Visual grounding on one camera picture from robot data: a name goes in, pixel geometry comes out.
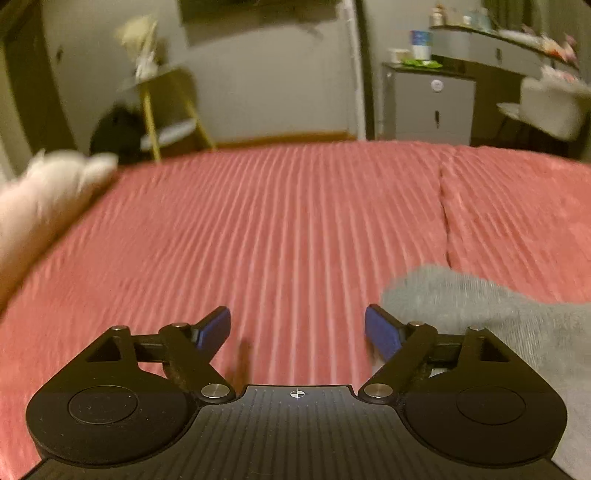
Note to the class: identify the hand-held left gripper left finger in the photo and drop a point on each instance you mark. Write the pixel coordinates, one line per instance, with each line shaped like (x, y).
(214, 327)

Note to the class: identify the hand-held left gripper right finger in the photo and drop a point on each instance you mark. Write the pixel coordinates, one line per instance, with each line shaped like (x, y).
(383, 330)

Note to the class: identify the grey pants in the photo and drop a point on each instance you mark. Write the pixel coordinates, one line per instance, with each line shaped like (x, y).
(531, 332)

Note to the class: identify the red ribbed blanket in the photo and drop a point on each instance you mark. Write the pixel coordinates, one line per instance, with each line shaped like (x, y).
(277, 230)

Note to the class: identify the black bag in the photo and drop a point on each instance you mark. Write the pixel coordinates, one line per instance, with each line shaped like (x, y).
(117, 136)

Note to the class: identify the side table with yellow legs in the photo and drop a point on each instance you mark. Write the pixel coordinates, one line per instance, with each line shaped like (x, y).
(171, 110)

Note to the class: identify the grey bedside cabinet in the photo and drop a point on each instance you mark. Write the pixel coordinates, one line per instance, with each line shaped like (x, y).
(429, 106)

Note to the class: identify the white vertical pipe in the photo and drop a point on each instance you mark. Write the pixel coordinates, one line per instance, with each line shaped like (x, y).
(354, 69)

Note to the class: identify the green packet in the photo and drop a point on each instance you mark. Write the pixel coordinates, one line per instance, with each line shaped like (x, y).
(420, 63)

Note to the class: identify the white chair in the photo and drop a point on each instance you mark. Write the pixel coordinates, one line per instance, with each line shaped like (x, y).
(551, 106)

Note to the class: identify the blue and white container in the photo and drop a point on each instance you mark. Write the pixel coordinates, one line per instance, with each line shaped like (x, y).
(421, 44)

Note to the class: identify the wrapped flower bouquet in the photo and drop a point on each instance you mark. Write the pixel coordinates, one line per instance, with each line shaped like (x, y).
(141, 44)

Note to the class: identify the grey desk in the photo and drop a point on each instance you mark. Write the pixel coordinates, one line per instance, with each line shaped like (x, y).
(503, 60)

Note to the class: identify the brown wooden door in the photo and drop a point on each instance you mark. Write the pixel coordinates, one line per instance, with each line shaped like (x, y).
(27, 78)

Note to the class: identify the black wall television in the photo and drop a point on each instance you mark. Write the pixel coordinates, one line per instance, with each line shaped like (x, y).
(258, 9)

